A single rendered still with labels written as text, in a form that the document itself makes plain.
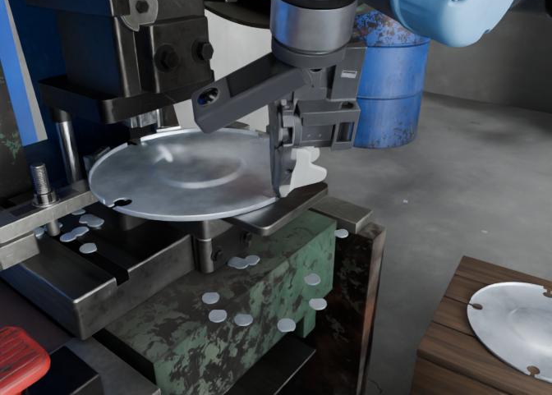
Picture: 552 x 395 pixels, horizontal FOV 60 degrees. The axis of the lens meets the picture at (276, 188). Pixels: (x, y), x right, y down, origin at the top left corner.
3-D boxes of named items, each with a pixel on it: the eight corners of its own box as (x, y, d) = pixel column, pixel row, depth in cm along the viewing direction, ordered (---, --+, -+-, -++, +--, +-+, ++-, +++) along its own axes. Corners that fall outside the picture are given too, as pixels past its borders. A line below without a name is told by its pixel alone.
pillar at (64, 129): (86, 181, 74) (68, 91, 68) (73, 186, 72) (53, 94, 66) (78, 176, 75) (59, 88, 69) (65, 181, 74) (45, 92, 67)
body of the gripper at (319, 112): (351, 156, 51) (374, 56, 43) (272, 162, 50) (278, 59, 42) (334, 112, 57) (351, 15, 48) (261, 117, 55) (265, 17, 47)
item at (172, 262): (303, 198, 88) (304, 167, 85) (82, 342, 56) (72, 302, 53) (188, 158, 104) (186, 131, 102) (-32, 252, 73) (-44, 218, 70)
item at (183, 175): (195, 251, 49) (195, 245, 49) (45, 176, 65) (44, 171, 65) (342, 161, 69) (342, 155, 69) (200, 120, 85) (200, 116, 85)
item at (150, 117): (161, 120, 73) (158, 96, 71) (135, 129, 69) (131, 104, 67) (148, 116, 74) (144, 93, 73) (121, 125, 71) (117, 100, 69)
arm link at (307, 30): (279, 11, 38) (264, -30, 44) (276, 62, 42) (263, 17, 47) (369, 9, 40) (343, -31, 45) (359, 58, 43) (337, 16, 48)
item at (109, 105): (220, 106, 75) (218, 71, 72) (110, 144, 60) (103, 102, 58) (152, 89, 83) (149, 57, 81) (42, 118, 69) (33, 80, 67)
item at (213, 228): (327, 266, 69) (332, 181, 63) (265, 320, 59) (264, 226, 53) (203, 212, 82) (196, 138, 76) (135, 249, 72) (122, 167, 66)
